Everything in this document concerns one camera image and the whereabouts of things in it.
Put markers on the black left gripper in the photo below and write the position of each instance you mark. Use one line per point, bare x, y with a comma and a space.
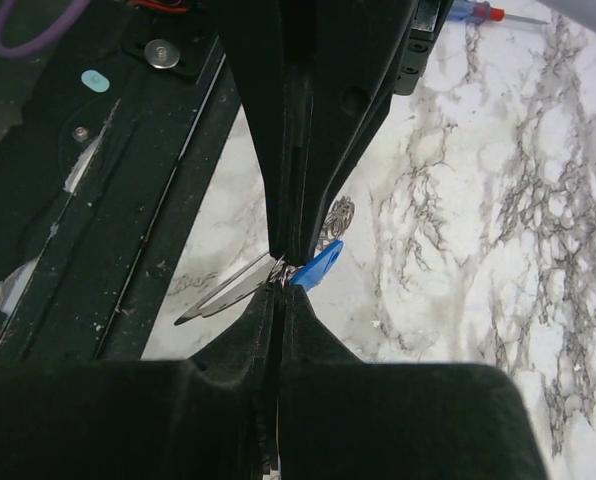
355, 43

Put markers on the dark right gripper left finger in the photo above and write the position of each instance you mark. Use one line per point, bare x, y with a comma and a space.
211, 416

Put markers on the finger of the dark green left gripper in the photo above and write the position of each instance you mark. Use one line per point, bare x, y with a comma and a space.
252, 35

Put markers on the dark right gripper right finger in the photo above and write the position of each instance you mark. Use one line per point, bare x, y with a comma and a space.
341, 418

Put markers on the clear plastic key organizer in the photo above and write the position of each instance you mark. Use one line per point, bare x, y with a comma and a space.
235, 288

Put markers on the blue capped key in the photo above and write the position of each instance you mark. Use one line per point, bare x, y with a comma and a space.
310, 275

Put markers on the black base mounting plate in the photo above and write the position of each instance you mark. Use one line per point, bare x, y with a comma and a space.
103, 179

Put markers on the blue red handled screwdriver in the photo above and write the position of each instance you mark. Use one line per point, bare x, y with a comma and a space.
479, 12

